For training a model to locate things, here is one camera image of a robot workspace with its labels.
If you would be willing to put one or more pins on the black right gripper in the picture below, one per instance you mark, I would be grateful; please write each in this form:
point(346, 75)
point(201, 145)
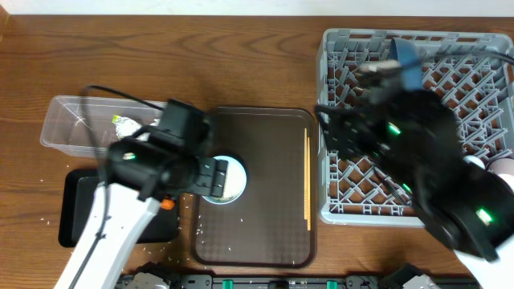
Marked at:
point(350, 130)

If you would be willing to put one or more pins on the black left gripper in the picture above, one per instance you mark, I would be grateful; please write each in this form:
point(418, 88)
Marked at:
point(213, 183)

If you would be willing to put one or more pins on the light blue rice bowl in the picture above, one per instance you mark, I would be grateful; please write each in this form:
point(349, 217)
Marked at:
point(236, 181)

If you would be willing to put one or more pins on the orange carrot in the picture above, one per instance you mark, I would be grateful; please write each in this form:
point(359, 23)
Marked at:
point(167, 204)

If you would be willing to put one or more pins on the blue plate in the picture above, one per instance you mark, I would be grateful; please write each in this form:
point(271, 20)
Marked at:
point(406, 53)

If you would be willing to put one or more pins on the silver foil snack wrapper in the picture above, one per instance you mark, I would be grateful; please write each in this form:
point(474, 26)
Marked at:
point(124, 126)

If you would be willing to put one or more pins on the light blue cup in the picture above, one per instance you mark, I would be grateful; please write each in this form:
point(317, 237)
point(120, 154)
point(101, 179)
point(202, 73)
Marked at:
point(474, 160)

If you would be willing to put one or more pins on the pink cup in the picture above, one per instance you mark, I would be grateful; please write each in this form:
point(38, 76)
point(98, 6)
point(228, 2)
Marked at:
point(502, 166)

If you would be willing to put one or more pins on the white napkin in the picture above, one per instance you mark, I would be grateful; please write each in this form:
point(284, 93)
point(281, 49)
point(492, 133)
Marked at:
point(145, 136)

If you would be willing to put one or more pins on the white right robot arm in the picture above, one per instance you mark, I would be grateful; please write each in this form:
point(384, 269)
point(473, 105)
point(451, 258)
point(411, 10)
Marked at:
point(412, 138)

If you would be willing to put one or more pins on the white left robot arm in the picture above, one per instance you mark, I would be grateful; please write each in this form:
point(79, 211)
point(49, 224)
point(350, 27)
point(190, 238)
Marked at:
point(135, 179)

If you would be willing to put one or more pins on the grey dishwasher rack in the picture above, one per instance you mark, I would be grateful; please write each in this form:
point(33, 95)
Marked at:
point(478, 89)

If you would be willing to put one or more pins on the wooden chopstick right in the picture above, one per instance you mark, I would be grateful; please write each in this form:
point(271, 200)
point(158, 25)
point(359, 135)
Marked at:
point(308, 163)

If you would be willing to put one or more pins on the wooden chopstick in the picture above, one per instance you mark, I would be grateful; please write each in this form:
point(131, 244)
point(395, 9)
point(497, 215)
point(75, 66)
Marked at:
point(308, 163)
point(305, 174)

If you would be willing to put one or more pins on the wooden chopstick left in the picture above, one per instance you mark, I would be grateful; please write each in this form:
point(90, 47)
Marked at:
point(305, 174)

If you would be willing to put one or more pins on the brown serving tray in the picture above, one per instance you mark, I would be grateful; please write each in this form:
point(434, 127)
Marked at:
point(265, 226)

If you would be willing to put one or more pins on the black tray bin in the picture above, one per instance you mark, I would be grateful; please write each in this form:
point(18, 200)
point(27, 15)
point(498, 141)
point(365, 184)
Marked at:
point(78, 196)

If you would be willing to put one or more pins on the clear plastic bin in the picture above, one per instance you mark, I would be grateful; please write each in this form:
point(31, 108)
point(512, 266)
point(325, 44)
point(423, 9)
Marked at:
point(79, 127)

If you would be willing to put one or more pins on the black rail at table edge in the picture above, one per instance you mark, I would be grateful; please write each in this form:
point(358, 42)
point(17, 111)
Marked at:
point(209, 282)

